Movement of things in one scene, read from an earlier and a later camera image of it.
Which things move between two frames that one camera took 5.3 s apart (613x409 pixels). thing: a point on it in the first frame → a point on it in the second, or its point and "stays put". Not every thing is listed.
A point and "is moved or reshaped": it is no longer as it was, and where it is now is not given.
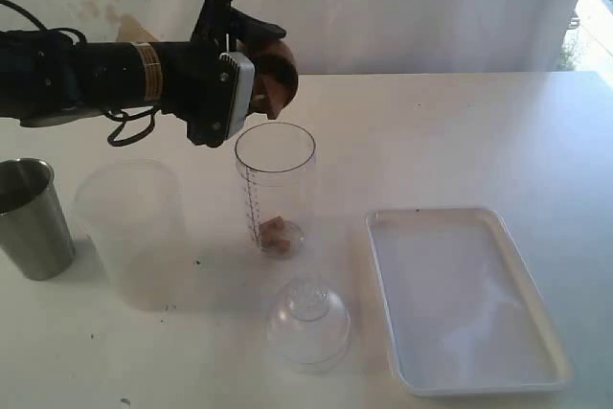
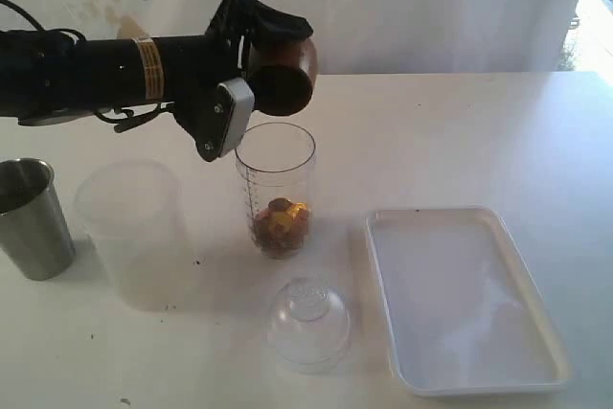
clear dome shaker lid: (307, 328) stays put
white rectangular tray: (464, 312) stays put
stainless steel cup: (34, 232) stays put
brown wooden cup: (275, 78) is moved or reshaped
